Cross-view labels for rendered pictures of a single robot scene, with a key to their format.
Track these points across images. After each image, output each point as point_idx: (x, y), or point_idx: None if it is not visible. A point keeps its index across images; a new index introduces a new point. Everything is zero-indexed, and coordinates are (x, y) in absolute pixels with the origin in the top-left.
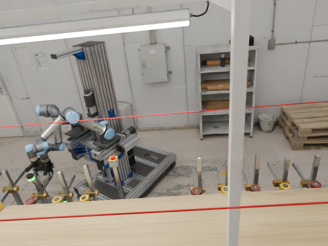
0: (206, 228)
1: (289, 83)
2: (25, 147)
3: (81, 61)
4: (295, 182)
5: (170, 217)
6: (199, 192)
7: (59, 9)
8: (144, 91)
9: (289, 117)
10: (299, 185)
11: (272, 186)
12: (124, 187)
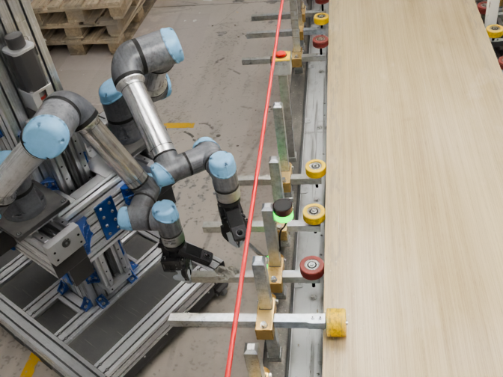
0: (397, 31)
1: None
2: (224, 164)
3: None
4: (200, 66)
5: (377, 59)
6: (323, 36)
7: None
8: None
9: (68, 11)
10: (208, 63)
11: (198, 87)
12: (147, 260)
